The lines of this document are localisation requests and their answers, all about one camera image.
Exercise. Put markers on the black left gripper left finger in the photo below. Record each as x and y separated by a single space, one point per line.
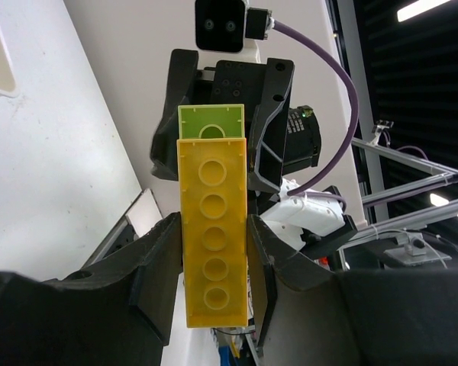
117 311

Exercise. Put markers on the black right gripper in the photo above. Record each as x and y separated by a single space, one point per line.
263 89

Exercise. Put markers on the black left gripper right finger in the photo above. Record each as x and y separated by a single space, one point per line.
307 315

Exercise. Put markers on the yellow long lego plate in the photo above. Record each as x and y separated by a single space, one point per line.
213 198

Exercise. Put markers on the light green square lego brick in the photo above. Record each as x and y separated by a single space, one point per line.
211 121

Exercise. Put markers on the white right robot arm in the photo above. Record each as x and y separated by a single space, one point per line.
314 222

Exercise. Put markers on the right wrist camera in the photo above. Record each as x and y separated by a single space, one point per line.
230 30

